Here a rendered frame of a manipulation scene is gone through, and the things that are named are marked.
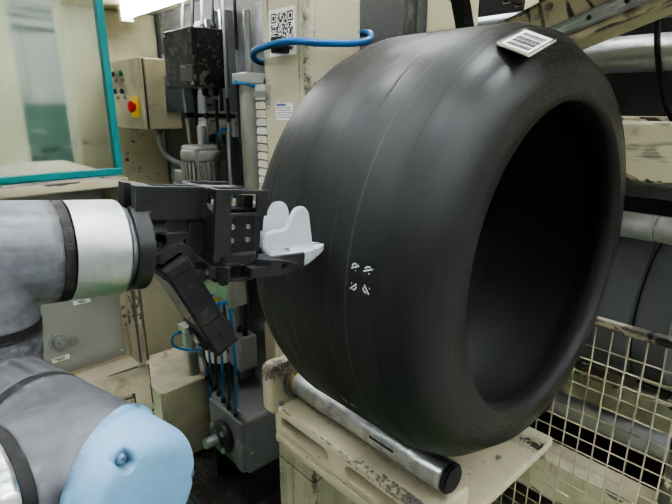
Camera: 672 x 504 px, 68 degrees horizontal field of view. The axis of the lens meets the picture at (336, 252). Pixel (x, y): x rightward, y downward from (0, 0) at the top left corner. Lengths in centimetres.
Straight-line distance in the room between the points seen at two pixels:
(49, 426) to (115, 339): 80
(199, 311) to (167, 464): 19
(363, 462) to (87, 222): 58
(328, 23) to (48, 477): 78
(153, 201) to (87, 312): 66
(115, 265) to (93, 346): 70
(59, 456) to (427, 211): 36
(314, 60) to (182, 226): 52
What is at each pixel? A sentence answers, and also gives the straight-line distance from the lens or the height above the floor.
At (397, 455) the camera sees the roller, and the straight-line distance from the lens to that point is 79.
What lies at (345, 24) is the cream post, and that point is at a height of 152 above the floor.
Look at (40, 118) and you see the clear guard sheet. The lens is 96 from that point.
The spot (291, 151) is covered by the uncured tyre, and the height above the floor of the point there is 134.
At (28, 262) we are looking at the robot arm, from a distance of 38.
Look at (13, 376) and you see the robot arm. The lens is 37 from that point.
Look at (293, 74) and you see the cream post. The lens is 91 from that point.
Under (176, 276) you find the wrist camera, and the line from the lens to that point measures 44.
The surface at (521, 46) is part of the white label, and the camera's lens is 61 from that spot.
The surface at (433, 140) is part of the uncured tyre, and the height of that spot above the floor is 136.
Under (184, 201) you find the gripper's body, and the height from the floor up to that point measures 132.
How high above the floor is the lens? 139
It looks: 16 degrees down
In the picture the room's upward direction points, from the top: straight up
